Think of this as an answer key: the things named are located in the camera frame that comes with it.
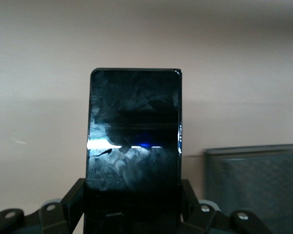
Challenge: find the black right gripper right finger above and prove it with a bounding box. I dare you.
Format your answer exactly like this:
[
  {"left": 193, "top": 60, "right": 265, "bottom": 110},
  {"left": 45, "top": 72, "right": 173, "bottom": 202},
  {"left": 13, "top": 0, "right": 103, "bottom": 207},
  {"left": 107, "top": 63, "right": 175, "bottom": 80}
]
[{"left": 180, "top": 179, "right": 274, "bottom": 234}]

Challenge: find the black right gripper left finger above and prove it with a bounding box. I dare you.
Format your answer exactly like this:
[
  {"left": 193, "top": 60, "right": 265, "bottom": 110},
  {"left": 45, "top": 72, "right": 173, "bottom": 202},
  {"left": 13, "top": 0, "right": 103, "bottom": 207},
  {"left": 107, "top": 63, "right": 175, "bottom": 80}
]
[{"left": 0, "top": 178, "right": 87, "bottom": 234}]

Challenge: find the tall black slab phone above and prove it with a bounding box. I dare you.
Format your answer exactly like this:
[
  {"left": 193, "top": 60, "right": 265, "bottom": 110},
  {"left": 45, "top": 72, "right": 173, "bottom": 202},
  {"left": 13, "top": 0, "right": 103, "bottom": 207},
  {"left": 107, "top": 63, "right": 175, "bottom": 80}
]
[{"left": 84, "top": 67, "right": 184, "bottom": 234}]

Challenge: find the black wire mesh tray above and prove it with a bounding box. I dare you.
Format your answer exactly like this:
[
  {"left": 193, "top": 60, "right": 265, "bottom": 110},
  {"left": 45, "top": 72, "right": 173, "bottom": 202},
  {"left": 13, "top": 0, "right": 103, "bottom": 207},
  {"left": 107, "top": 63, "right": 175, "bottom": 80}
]
[{"left": 203, "top": 143, "right": 293, "bottom": 234}]

